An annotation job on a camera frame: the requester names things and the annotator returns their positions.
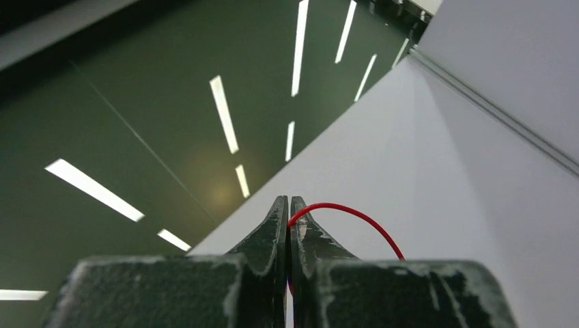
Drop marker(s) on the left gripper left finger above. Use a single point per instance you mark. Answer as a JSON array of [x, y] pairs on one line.
[[244, 287]]

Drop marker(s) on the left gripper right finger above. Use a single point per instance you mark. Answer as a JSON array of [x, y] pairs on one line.
[[333, 288]]

